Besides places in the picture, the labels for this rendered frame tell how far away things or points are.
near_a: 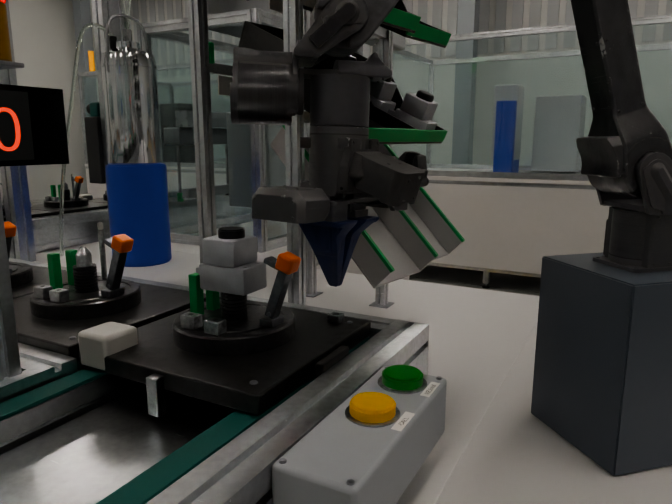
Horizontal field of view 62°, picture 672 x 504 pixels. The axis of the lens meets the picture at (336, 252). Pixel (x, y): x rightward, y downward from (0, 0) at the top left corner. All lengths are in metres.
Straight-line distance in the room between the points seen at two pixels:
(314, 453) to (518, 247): 4.23
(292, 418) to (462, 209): 4.24
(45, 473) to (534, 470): 0.46
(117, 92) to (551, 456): 1.29
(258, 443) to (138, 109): 1.20
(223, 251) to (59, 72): 12.87
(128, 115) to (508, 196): 3.49
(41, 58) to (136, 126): 11.73
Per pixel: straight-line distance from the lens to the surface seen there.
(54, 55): 13.44
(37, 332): 0.75
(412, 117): 0.96
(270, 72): 0.53
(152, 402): 0.59
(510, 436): 0.70
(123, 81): 1.56
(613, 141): 0.62
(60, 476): 0.56
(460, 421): 0.72
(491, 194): 4.62
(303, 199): 0.46
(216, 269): 0.64
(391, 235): 0.90
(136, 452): 0.57
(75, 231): 1.97
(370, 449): 0.46
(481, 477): 0.63
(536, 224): 4.57
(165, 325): 0.72
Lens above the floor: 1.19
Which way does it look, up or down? 11 degrees down
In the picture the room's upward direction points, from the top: straight up
